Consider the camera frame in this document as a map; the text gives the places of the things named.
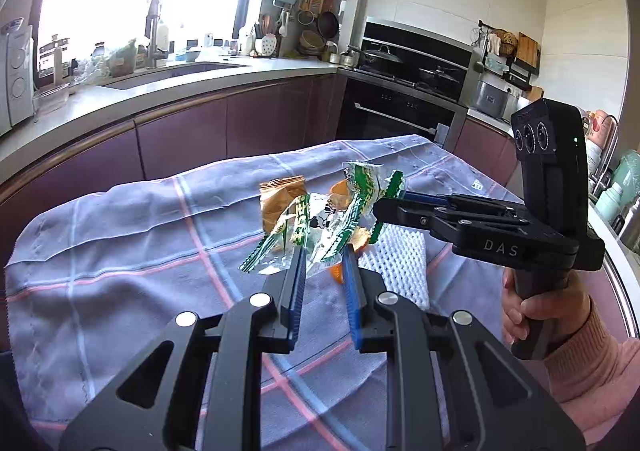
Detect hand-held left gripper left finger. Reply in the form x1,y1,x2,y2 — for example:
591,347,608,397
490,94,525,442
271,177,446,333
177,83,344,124
59,245,308,451

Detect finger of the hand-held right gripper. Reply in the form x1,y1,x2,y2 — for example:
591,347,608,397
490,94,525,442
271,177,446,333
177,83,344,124
374,198,526,244
400,190,526,218

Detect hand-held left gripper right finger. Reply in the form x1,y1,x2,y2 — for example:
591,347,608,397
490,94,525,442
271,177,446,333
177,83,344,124
341,248,587,451

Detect white foam fruit net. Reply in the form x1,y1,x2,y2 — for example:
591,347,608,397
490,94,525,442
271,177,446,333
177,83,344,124
357,225,431,309

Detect orange peel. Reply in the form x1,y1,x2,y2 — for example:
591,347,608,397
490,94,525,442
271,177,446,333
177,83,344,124
329,180,375,286

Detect green clear plastic wrapper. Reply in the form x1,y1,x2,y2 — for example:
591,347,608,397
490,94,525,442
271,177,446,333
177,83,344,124
239,160,406,282

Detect orange foil snack wrapper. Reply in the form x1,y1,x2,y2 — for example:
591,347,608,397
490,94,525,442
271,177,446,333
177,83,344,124
259,175,307,234

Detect person's right hand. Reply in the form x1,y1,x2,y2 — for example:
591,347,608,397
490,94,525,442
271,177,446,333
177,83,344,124
501,273,596,357

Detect green thermos bottle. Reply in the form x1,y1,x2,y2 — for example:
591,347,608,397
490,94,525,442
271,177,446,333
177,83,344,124
595,181,623,223

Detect grey kitchen appliance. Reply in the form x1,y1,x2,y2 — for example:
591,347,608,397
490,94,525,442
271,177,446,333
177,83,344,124
470,78,518,119

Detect wooden cutting board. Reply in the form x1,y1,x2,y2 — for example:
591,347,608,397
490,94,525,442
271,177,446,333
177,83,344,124
516,32,541,69

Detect black pan on stove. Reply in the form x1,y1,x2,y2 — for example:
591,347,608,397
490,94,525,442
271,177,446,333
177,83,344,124
417,65,458,84

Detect black pot with lid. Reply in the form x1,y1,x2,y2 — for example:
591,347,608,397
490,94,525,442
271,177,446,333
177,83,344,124
359,45,403,72

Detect grey checked tablecloth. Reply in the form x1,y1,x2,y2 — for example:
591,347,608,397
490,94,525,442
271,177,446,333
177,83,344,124
4,134,531,451

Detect purple kitchen base cabinets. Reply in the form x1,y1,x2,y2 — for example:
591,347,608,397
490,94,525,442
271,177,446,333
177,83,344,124
0,74,351,252

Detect stack of bowls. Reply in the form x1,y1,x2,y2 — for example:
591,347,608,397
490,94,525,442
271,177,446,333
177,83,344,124
299,30,326,57

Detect hanging black pan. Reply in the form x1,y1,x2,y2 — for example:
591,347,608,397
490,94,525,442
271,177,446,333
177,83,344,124
317,10,340,38

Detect white kitchen countertop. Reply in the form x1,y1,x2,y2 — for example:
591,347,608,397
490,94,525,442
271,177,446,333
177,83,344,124
0,54,351,167

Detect steel kitchen faucet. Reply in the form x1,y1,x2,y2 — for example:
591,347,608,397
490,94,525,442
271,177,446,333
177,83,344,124
145,0,168,69

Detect bag of green vegetables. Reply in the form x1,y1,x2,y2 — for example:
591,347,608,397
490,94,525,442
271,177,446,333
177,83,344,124
107,38,138,77

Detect clear plastic bags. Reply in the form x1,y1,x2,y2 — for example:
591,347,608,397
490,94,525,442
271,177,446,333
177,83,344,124
70,56,108,82

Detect glass food container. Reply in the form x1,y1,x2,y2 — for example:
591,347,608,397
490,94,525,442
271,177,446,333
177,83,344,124
32,81,71,114

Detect glass kettle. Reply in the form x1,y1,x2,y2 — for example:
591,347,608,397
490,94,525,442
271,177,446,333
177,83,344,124
39,34,71,82

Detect white microwave oven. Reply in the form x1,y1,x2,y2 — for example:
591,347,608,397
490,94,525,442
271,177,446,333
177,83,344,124
0,24,35,137

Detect black wall rack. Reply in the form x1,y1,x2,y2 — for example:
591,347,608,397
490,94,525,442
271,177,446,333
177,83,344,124
475,21,541,92

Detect white vertical duct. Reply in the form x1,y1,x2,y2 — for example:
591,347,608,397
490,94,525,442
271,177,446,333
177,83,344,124
345,0,368,57

